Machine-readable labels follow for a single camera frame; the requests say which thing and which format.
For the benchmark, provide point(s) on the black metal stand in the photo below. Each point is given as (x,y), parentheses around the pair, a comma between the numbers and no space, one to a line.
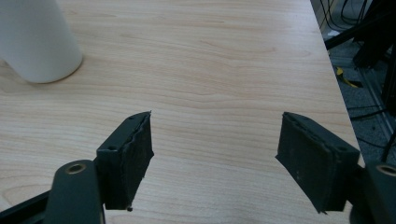
(370,34)

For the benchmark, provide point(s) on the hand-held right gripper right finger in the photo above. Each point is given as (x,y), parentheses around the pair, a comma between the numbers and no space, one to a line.
(314,155)

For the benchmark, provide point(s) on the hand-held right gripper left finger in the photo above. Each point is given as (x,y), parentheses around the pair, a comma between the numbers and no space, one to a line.
(124,161)

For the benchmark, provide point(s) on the white cylindrical container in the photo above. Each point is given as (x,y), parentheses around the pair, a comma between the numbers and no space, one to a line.
(34,40)

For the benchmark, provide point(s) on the yellow tape scrap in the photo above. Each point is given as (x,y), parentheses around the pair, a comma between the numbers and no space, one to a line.
(345,78)

